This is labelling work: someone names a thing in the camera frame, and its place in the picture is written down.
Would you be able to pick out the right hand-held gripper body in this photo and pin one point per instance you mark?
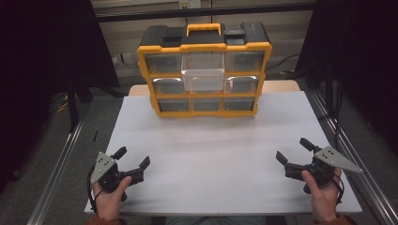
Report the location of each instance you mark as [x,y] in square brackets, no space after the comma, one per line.
[325,164]

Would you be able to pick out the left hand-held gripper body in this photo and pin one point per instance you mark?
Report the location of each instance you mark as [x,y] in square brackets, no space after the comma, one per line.
[104,167]

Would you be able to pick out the person's left hand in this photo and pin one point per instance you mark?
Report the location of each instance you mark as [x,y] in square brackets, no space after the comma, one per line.
[110,201]

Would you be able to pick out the person's right hand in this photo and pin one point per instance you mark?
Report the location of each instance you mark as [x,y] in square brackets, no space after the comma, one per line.
[325,200]

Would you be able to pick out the white table mat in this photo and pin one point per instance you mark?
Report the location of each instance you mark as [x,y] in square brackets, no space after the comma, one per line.
[206,162]

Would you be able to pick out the black metal stand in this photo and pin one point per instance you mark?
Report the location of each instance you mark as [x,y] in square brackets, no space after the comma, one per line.
[72,106]

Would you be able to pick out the black curtain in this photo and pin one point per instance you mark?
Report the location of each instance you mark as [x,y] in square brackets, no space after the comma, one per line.
[43,62]
[359,56]

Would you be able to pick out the grid of small organizer drawers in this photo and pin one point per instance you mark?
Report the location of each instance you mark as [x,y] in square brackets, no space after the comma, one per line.
[243,61]

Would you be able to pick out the clear plastic drawer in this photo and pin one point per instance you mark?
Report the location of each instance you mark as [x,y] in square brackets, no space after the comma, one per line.
[202,74]

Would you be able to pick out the yellow black drawer organizer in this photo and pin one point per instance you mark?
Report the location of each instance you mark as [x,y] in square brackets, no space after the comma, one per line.
[205,47]

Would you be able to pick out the black horizontal bar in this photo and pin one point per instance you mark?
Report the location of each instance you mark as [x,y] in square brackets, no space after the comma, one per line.
[203,12]

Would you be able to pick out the aluminium floor rail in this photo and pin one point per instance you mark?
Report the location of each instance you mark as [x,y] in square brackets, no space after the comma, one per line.
[359,162]
[54,175]

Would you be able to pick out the white wall socket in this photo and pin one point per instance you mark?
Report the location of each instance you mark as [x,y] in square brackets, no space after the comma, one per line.
[189,3]

